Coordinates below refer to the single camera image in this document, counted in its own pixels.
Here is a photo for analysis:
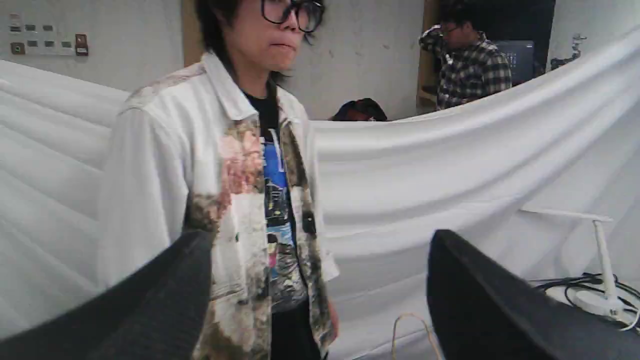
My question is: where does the man in plaid shirt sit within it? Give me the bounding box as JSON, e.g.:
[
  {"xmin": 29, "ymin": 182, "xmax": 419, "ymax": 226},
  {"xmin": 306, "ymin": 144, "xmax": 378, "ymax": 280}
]
[{"xmin": 418, "ymin": 0, "xmax": 513, "ymax": 111}]

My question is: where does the person's left hand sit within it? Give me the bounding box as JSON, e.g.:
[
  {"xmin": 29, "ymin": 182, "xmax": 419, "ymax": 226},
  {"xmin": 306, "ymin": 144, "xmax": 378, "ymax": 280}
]
[{"xmin": 327, "ymin": 300, "xmax": 340, "ymax": 343}]

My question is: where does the black cable bundle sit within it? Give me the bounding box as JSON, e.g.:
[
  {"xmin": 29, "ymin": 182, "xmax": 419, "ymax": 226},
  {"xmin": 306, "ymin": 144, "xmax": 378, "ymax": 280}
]
[{"xmin": 530, "ymin": 272, "xmax": 640, "ymax": 321}]

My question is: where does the dark monitor screen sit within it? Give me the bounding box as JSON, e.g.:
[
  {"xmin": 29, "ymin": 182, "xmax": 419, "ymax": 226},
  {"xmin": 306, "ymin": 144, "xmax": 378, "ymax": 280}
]
[{"xmin": 494, "ymin": 39, "xmax": 535, "ymax": 87}]

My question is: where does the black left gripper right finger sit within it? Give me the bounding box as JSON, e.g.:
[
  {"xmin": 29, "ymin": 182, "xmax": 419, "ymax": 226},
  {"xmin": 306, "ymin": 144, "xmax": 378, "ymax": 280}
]
[{"xmin": 426, "ymin": 229, "xmax": 640, "ymax": 360}]

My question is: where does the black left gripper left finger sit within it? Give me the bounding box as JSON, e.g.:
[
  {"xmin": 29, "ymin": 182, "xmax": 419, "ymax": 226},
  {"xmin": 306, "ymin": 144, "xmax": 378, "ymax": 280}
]
[{"xmin": 0, "ymin": 231, "xmax": 211, "ymax": 360}]

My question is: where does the brown paper bag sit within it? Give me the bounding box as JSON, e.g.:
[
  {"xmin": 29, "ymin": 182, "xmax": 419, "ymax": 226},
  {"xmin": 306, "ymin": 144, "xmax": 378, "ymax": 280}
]
[{"xmin": 390, "ymin": 312, "xmax": 445, "ymax": 360}]

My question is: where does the white draped backdrop cloth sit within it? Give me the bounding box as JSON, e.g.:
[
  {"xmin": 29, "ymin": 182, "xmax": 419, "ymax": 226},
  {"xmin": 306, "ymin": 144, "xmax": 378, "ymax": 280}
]
[{"xmin": 0, "ymin": 28, "xmax": 640, "ymax": 360}]

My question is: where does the white cable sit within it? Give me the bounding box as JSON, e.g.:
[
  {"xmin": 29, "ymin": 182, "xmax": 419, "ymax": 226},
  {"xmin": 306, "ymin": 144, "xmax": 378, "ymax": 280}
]
[{"xmin": 617, "ymin": 307, "xmax": 640, "ymax": 332}]

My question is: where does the white desk lamp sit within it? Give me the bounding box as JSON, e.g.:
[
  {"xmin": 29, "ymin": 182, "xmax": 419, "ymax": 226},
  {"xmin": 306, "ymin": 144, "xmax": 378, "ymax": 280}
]
[{"xmin": 520, "ymin": 207, "xmax": 628, "ymax": 318}]

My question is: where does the person in white shirt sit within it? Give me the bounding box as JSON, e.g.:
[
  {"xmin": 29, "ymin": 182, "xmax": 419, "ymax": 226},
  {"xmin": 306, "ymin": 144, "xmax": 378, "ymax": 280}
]
[{"xmin": 96, "ymin": 0, "xmax": 339, "ymax": 360}]

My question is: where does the wall switch panel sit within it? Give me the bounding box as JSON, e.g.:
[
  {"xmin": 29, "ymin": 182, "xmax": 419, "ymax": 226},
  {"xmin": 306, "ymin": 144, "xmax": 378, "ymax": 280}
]
[{"xmin": 1, "ymin": 11, "xmax": 90, "ymax": 57}]

